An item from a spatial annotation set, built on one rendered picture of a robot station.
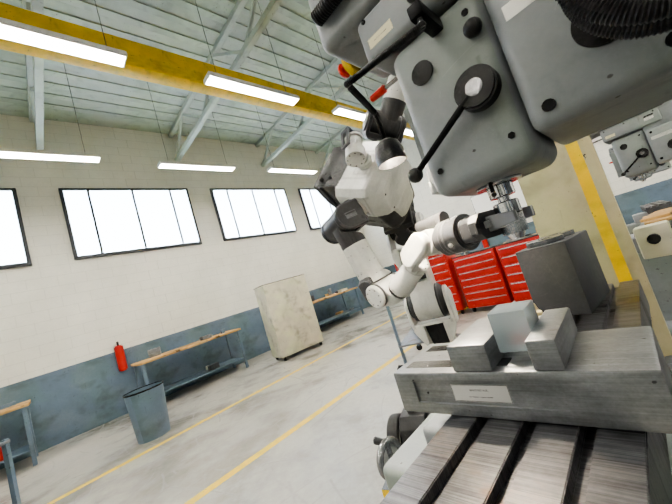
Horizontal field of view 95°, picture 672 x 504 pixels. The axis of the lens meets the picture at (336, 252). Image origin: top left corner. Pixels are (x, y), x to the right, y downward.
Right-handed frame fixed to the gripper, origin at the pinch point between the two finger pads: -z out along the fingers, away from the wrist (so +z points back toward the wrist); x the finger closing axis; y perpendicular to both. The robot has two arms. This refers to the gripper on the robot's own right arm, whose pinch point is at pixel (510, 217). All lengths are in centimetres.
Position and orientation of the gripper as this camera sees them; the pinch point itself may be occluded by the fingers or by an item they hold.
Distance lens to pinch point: 71.1
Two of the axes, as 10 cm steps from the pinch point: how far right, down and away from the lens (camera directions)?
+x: 8.7, -2.3, 4.5
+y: 2.9, 9.5, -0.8
